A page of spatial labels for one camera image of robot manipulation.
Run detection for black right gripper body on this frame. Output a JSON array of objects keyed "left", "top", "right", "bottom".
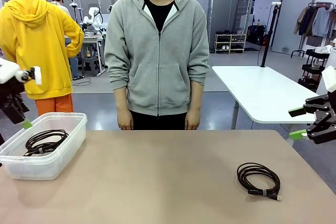
[{"left": 303, "top": 91, "right": 336, "bottom": 145}]

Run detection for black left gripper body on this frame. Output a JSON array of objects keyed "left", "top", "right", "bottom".
[{"left": 0, "top": 81, "right": 30, "bottom": 115}]

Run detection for thick black power cable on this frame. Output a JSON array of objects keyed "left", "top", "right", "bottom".
[{"left": 25, "top": 129, "right": 69, "bottom": 157}]

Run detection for person's right forearm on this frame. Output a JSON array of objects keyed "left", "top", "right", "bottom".
[{"left": 113, "top": 87, "right": 130, "bottom": 112}]

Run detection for person's left forearm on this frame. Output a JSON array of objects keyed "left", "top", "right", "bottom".
[{"left": 189, "top": 81, "right": 205, "bottom": 111}]

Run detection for person's left hand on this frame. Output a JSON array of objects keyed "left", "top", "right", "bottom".
[{"left": 185, "top": 107, "right": 203, "bottom": 131}]

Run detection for person's right hand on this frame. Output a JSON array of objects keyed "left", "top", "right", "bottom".
[{"left": 116, "top": 107, "right": 134, "bottom": 131}]

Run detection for orange shorts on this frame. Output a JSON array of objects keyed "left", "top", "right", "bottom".
[{"left": 35, "top": 94, "right": 75, "bottom": 116}]

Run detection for white table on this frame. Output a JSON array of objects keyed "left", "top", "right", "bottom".
[{"left": 211, "top": 65, "right": 335, "bottom": 146}]

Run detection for clear plastic storage container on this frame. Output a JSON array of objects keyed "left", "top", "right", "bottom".
[{"left": 0, "top": 112, "right": 88, "bottom": 182}]

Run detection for black utility cart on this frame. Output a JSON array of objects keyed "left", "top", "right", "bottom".
[{"left": 298, "top": 48, "right": 331, "bottom": 91}]

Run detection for white rounded machine housing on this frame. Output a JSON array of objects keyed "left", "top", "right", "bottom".
[{"left": 326, "top": 47, "right": 336, "bottom": 68}]

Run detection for brown cardboard box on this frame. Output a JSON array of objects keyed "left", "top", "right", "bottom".
[{"left": 306, "top": 36, "right": 326, "bottom": 48}]

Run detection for black pole stand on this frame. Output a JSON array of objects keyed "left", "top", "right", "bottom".
[{"left": 258, "top": 1, "right": 282, "bottom": 68}]

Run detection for grey step stool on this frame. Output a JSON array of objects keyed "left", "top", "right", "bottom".
[{"left": 80, "top": 56, "right": 100, "bottom": 78}]

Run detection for black backpack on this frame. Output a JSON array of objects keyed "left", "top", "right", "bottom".
[{"left": 247, "top": 24, "right": 270, "bottom": 46}]

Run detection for beige hanging jacket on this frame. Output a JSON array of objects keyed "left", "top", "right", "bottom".
[{"left": 293, "top": 6, "right": 309, "bottom": 36}]

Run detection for dark hanging jacket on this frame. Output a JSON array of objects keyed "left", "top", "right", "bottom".
[{"left": 299, "top": 6, "right": 317, "bottom": 37}]

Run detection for light blue hanging shirt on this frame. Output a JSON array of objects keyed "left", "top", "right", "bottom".
[{"left": 311, "top": 7, "right": 332, "bottom": 38}]

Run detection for wooden shoe rack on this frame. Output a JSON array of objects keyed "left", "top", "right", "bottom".
[{"left": 214, "top": 33, "right": 247, "bottom": 54}]

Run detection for background workbench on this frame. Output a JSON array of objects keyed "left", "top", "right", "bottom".
[{"left": 78, "top": 31, "right": 109, "bottom": 76}]

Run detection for black clothes rack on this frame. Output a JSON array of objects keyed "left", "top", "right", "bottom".
[{"left": 290, "top": 1, "right": 336, "bottom": 58}]

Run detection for person in grey hoodie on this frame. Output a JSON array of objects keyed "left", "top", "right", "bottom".
[{"left": 104, "top": 0, "right": 211, "bottom": 131}]

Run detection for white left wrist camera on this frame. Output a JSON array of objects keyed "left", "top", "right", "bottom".
[{"left": 19, "top": 66, "right": 43, "bottom": 86}]

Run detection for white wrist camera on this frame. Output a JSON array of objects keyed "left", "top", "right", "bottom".
[
  {"left": 321, "top": 66, "right": 336, "bottom": 91},
  {"left": 19, "top": 66, "right": 43, "bottom": 86}
]

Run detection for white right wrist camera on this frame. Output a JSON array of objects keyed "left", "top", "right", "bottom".
[{"left": 321, "top": 66, "right": 336, "bottom": 91}]

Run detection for black USB cable grey tie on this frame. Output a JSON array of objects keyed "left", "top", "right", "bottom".
[{"left": 236, "top": 162, "right": 283, "bottom": 202}]

